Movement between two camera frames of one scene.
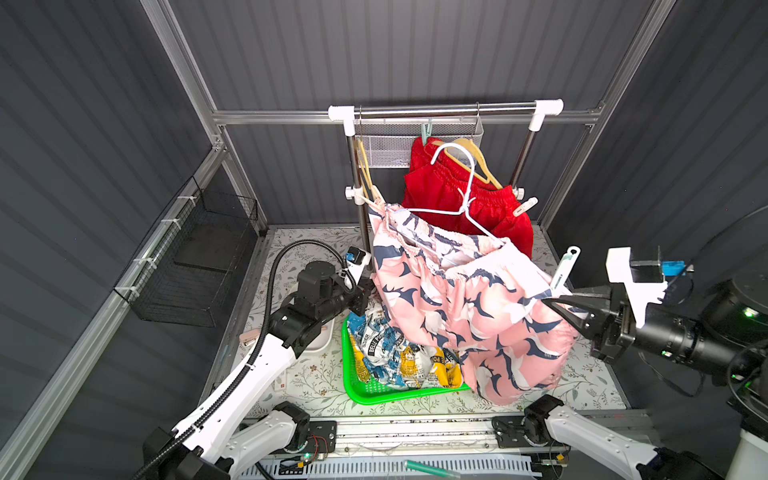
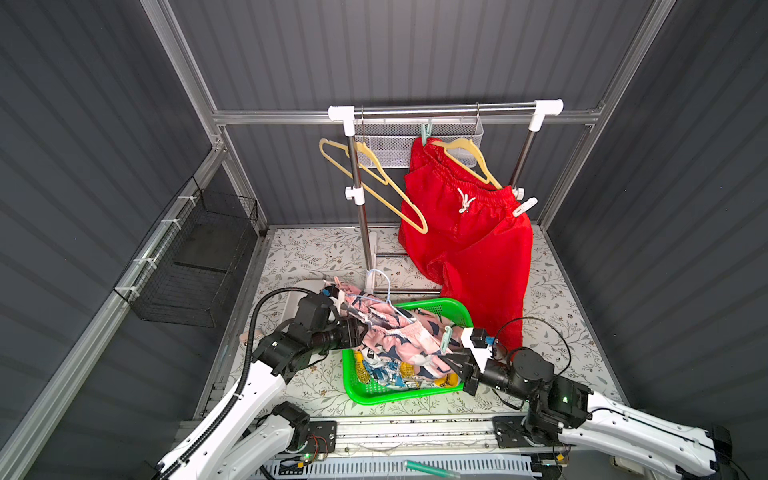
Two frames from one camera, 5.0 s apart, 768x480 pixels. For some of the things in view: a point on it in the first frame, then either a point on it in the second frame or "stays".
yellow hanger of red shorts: x=477 y=155 stays
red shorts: x=447 y=186 stays
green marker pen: x=418 y=466 stays
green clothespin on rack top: x=426 y=132 stays
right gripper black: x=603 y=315 → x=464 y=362
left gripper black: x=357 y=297 → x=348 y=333
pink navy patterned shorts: x=480 y=297 → x=422 y=341
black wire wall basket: x=185 y=270 stays
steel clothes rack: x=348 y=114 stays
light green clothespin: x=569 y=260 → x=446 y=338
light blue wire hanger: x=465 y=200 → x=388 y=301
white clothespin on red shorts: x=530 y=203 stays
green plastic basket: x=367 y=391 stays
